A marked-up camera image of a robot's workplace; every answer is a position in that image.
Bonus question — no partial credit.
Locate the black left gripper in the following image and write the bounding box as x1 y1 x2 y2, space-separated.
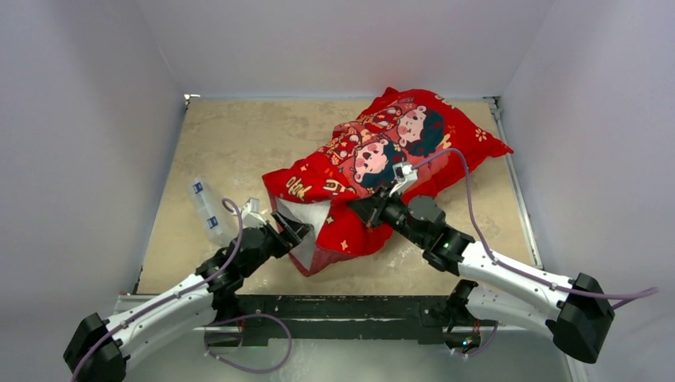
241 210 312 278

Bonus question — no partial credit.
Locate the white pillow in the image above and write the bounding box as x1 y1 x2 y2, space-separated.
276 197 332 270

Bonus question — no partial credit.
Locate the red printed pillowcase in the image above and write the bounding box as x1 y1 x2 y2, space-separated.
262 88 511 276

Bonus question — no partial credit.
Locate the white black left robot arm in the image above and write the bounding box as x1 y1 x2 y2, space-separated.
63 212 312 381

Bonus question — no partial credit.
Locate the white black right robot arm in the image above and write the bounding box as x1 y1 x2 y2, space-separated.
348 189 615 364

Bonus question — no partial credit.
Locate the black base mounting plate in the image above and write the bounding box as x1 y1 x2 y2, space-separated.
216 294 499 346

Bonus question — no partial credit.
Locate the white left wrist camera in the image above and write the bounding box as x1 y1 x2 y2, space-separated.
240 197 267 228

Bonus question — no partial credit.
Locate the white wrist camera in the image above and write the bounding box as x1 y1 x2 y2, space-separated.
240 197 267 228
389 162 418 197

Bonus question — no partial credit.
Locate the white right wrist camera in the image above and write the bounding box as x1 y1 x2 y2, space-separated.
389 162 418 197

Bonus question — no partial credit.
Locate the metal corner bracket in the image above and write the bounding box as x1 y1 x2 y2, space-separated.
184 94 201 110

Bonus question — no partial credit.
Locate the aluminium front frame rail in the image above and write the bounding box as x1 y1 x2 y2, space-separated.
93 294 589 382

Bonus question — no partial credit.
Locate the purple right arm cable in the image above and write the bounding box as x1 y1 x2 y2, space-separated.
413 148 660 360

